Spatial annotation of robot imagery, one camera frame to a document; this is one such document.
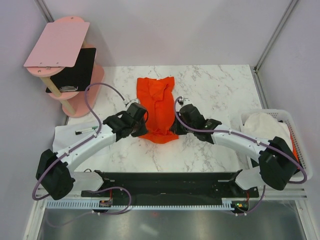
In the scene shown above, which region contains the marker pen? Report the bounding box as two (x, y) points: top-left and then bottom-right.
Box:
(75, 126), (98, 136)

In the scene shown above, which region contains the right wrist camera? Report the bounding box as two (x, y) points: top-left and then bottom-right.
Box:
(177, 97), (192, 107)

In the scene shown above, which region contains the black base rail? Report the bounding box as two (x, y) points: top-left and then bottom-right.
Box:
(81, 171), (259, 205)

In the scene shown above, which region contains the orange t shirt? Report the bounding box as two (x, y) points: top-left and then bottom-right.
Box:
(136, 76), (179, 144)

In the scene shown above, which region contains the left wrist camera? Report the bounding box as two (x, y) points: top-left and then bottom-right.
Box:
(123, 98), (140, 106)

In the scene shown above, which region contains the white cloth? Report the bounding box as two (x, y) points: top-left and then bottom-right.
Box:
(52, 121), (98, 152)

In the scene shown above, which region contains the white t shirt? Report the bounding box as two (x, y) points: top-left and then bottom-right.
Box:
(243, 112), (293, 150)

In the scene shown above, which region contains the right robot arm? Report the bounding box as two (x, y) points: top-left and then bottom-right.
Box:
(171, 103), (299, 197)

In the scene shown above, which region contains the white laundry basket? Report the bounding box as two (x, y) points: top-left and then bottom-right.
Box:
(239, 109), (313, 180)

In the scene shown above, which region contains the pink clipboard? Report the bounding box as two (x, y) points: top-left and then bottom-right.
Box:
(23, 22), (90, 68)

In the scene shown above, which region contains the white cable duct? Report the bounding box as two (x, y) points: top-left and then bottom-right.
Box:
(45, 199), (235, 211)

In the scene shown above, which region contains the black clipboard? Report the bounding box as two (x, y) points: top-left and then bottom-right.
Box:
(50, 47), (96, 93)

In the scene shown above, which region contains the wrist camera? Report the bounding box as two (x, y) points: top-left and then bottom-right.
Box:
(177, 97), (192, 107)
(123, 98), (140, 106)

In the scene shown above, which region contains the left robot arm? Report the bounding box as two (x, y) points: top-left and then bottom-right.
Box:
(36, 102), (148, 200)

